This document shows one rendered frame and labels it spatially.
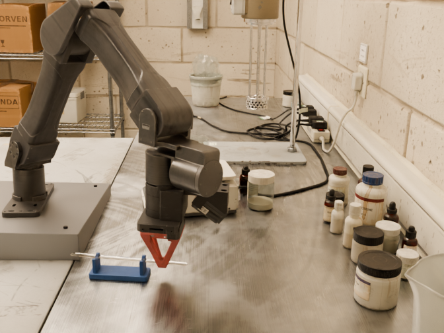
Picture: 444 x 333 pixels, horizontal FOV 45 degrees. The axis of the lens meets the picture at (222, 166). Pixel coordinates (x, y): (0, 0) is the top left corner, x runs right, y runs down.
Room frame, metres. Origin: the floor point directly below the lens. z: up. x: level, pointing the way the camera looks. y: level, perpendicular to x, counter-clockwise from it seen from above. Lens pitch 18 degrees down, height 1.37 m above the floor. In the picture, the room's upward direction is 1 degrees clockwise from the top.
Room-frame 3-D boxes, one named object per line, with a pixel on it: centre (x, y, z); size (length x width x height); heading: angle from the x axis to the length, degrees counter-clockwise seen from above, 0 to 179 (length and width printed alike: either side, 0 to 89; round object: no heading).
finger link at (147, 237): (0.81, 0.10, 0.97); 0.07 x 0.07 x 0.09; 86
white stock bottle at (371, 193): (1.03, -0.31, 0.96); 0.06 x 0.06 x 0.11
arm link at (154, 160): (0.80, 0.09, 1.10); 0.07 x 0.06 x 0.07; 51
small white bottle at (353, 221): (0.93, -0.25, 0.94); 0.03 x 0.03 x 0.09
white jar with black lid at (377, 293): (0.74, -0.25, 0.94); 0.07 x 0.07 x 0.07
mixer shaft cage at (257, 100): (1.53, -0.10, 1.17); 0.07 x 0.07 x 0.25
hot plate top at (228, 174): (1.12, 0.04, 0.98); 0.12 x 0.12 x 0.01; 13
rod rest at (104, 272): (0.81, 0.17, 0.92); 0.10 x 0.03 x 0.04; 86
